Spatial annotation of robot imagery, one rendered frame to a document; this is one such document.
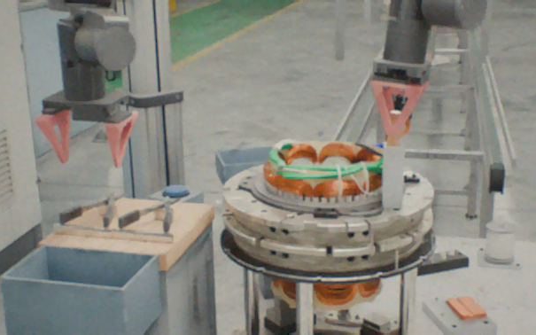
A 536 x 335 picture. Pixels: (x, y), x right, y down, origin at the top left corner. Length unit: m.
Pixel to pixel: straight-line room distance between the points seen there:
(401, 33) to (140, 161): 0.67
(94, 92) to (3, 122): 2.58
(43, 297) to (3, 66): 2.69
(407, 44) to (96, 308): 0.52
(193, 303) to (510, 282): 0.72
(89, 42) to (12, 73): 2.71
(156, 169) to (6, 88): 2.19
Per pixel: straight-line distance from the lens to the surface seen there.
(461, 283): 1.64
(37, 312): 1.03
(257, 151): 1.53
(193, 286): 1.19
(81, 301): 0.99
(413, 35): 1.05
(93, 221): 1.19
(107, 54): 1.01
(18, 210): 3.80
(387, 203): 1.11
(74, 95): 1.09
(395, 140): 1.09
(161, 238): 1.08
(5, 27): 3.68
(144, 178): 1.54
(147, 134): 1.51
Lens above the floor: 1.48
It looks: 17 degrees down
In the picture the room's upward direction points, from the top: 1 degrees counter-clockwise
